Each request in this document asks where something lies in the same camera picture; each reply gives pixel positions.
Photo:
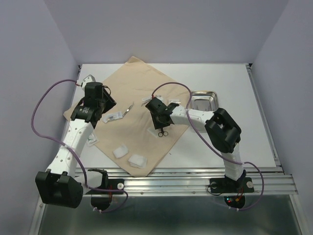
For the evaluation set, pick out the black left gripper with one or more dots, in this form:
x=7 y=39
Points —
x=111 y=102

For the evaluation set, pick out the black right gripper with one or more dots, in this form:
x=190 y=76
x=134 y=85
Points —
x=157 y=124

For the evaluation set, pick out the straight surgical scissors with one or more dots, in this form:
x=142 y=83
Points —
x=162 y=133

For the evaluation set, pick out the stainless steel tray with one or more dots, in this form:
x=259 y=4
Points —
x=204 y=98

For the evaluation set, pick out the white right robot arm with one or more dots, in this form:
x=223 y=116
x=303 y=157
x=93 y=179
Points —
x=216 y=128

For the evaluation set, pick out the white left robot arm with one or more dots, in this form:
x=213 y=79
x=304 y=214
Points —
x=57 y=185

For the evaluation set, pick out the white foil blade packet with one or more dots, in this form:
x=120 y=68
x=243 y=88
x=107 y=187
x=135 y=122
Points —
x=153 y=132

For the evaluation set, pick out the clear packet black part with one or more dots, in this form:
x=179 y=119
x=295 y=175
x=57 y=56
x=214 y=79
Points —
x=112 y=117

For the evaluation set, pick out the angled steel tweezers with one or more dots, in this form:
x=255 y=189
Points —
x=128 y=109

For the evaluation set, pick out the small clear needle packet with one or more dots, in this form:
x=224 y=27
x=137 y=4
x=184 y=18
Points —
x=175 y=101

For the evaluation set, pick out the white packet under forceps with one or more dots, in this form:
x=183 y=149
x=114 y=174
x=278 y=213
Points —
x=146 y=99

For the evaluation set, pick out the beige cloth drape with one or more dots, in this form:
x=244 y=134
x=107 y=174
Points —
x=130 y=83

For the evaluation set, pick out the green suture packet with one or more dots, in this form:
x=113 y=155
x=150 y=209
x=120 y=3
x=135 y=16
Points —
x=92 y=140

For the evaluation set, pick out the white gauze pad stack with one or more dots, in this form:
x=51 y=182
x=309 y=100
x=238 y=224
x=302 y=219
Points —
x=138 y=161

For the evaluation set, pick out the white gauze pad left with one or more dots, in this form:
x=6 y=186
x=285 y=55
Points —
x=121 y=151

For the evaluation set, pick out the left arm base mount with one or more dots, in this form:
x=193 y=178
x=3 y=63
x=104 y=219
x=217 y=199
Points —
x=101 y=184

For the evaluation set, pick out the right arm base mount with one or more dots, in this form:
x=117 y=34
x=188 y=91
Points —
x=233 y=191

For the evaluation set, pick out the aluminium mounting rail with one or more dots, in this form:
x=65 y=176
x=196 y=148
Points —
x=193 y=181

